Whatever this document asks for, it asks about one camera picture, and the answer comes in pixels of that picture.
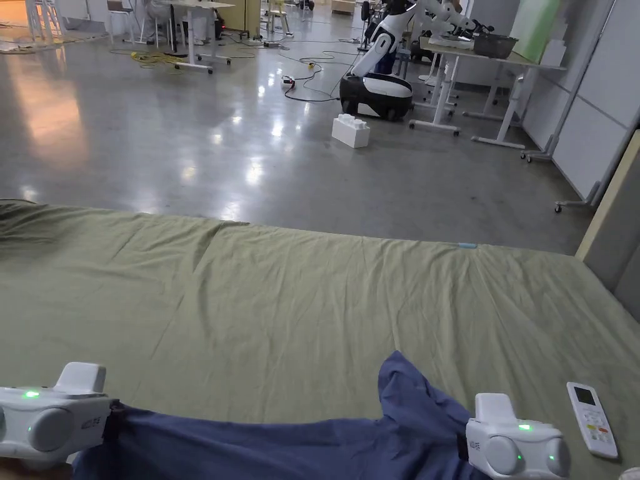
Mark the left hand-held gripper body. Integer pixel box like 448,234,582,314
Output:
0,362,123,469

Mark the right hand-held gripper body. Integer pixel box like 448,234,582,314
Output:
457,392,571,479

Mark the dark blue shirt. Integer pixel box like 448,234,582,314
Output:
72,349,493,480

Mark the white remote control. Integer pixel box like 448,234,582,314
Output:
566,382,619,459

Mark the padded grey headboard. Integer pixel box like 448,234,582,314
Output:
574,129,640,321

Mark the bed with pale green sheet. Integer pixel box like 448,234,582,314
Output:
0,199,640,480

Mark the white foam block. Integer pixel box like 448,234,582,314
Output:
332,114,371,149

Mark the white desk with grey basin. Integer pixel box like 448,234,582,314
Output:
409,29,568,149

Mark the white and black wheeled robot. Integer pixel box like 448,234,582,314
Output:
339,0,501,121

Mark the white chair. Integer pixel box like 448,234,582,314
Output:
106,0,137,43

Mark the white height-adjustable desk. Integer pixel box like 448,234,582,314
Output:
157,0,236,75

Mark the yellow cable on floor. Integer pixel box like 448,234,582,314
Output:
109,49,187,71

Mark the black cable with power strip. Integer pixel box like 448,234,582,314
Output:
272,39,361,103

